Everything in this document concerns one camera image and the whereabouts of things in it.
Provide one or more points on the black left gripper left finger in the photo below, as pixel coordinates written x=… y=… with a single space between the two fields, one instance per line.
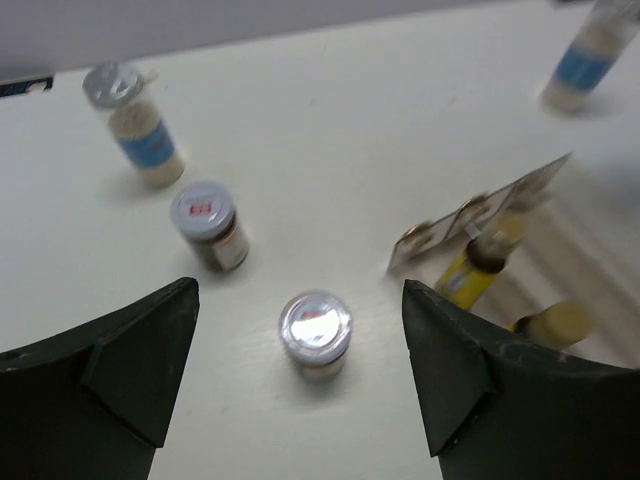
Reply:
x=96 y=401

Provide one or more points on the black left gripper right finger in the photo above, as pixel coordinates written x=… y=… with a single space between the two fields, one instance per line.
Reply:
x=497 y=406

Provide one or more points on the yellow label sauce bottle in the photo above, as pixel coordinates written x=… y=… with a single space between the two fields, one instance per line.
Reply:
x=475 y=268

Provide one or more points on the blue label sesame shaker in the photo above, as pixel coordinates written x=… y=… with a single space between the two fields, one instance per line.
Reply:
x=606 y=32
x=119 y=93

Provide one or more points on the clear acrylic three-compartment organizer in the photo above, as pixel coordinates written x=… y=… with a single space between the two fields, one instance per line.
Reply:
x=566 y=238

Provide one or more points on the brown spice jar white lid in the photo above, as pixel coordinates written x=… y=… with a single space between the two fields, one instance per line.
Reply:
x=315 y=329

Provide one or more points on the blue table corner sticker left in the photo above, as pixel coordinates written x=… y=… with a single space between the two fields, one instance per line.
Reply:
x=19 y=87

